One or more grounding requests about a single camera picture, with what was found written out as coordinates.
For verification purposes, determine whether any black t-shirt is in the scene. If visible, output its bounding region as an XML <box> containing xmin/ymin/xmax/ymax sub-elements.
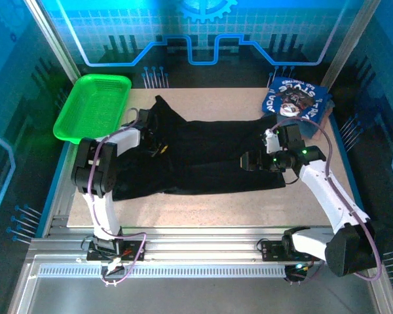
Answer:
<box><xmin>111</xmin><ymin>94</ymin><xmax>286</xmax><ymax>202</ymax></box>

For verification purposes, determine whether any pink folded t-shirt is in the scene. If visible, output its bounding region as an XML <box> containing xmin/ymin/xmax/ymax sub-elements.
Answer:
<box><xmin>309</xmin><ymin>99</ymin><xmax>335</xmax><ymax>141</ymax></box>

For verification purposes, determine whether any blue table edge strip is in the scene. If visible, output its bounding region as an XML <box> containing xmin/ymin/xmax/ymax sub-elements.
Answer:
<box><xmin>329</xmin><ymin>114</ymin><xmax>373</xmax><ymax>238</ymax></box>
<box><xmin>35</xmin><ymin>140</ymin><xmax>71</xmax><ymax>238</ymax></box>

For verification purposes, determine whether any blue printed folded t-shirt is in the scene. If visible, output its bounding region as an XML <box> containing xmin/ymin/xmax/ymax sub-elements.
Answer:
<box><xmin>261</xmin><ymin>77</ymin><xmax>332</xmax><ymax>124</ymax></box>

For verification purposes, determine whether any green plastic basket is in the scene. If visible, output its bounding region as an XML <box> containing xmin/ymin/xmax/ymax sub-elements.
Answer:
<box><xmin>52</xmin><ymin>73</ymin><xmax>133</xmax><ymax>145</ymax></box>

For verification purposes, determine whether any controller board with LEDs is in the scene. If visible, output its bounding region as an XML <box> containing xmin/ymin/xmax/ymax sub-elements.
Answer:
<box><xmin>283</xmin><ymin>261</ymin><xmax>318</xmax><ymax>285</ymax></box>

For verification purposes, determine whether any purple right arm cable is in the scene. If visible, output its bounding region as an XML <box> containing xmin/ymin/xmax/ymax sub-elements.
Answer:
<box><xmin>271</xmin><ymin>116</ymin><xmax>383</xmax><ymax>282</ymax></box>

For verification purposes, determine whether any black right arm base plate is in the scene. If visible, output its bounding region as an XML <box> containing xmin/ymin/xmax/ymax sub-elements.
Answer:
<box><xmin>260</xmin><ymin>239</ymin><xmax>322</xmax><ymax>262</ymax></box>

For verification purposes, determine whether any aluminium table frame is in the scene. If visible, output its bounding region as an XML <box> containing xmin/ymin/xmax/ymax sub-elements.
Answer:
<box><xmin>6</xmin><ymin>224</ymin><xmax>393</xmax><ymax>314</ymax></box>

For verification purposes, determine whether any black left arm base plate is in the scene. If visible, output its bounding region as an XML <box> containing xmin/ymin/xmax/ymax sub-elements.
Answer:
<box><xmin>86</xmin><ymin>240</ymin><xmax>145</xmax><ymax>262</ymax></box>

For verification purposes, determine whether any wire bundle with white connector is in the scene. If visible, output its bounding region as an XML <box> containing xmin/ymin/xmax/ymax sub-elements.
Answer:
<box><xmin>101</xmin><ymin>258</ymin><xmax>126</xmax><ymax>282</ymax></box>

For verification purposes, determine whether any slotted grey cable duct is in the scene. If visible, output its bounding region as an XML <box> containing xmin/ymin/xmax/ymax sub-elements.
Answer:
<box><xmin>37</xmin><ymin>264</ymin><xmax>291</xmax><ymax>279</ymax></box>

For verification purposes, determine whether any aluminium corner post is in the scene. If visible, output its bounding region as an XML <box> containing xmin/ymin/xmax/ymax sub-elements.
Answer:
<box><xmin>320</xmin><ymin>0</ymin><xmax>383</xmax><ymax>86</ymax></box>
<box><xmin>23</xmin><ymin>0</ymin><xmax>83</xmax><ymax>82</ymax></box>

